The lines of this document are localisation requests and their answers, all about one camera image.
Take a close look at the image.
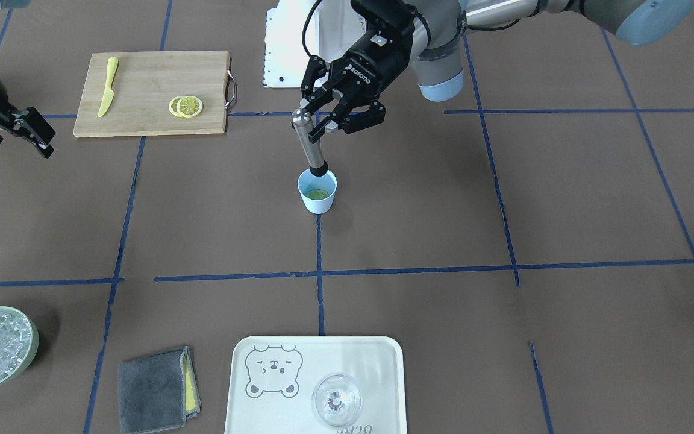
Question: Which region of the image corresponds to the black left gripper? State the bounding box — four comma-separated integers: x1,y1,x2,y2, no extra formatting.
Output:
299,1,418,143

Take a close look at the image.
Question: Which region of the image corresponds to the steel muddler black tip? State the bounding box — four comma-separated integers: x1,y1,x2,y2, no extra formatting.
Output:
291,108,330,178

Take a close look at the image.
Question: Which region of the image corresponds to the yellow lemon slice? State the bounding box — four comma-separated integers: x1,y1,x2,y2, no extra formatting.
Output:
175,95,204,118

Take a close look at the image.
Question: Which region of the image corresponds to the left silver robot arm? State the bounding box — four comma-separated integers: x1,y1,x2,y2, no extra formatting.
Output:
292,1,694,143

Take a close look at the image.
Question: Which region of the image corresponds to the light blue cup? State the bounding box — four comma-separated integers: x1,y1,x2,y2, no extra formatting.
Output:
297,169,338,215

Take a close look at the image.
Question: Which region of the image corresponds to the yellow plastic knife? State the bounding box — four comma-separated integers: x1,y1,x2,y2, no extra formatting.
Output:
97,57,119,118

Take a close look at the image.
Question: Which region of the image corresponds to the wooden cutting board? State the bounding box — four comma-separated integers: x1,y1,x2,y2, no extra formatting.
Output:
73,51,234,138

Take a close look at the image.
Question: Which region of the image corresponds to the cream bear tray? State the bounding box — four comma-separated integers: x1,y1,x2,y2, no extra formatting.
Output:
224,337,407,433

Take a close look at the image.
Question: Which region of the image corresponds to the grey folded cloth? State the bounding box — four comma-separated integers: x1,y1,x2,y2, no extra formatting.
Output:
117,346,191,433

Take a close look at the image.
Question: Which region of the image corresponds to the clear wine glass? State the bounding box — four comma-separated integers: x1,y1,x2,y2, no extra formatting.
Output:
311,373,363,429

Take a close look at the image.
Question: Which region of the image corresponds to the yellow cloth under grey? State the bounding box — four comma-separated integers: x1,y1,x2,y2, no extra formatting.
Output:
183,348,201,418

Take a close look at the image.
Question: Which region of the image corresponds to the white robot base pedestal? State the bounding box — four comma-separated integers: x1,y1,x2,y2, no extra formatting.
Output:
263,1,366,88

